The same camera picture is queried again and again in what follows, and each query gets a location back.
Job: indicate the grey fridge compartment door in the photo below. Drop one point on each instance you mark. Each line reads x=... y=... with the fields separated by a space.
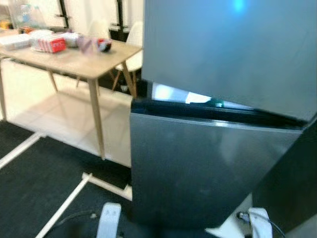
x=198 y=168

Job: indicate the grey fridge body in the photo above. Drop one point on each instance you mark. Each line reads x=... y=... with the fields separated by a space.
x=168 y=93

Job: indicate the white floor tape strip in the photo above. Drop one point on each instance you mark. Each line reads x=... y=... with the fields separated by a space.
x=109 y=186
x=63 y=208
x=22 y=150

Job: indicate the black upright pole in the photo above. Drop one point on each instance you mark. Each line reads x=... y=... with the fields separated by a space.
x=119 y=15

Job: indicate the red and black bowl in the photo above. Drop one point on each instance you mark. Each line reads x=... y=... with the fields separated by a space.
x=105 y=45

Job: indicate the light wooden dining table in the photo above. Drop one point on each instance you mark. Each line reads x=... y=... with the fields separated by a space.
x=74 y=62

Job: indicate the small white bowl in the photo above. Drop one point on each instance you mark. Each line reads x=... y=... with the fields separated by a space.
x=72 y=39

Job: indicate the red white KFC box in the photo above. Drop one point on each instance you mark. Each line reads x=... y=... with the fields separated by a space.
x=52 y=45

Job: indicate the black slanted stand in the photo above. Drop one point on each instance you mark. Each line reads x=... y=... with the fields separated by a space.
x=63 y=12

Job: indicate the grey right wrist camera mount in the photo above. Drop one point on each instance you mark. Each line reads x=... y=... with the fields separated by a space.
x=260 y=223

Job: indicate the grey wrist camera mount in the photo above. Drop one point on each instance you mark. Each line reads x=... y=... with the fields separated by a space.
x=260 y=223
x=109 y=220

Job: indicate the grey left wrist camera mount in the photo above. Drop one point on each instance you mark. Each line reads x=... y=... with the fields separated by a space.
x=109 y=220

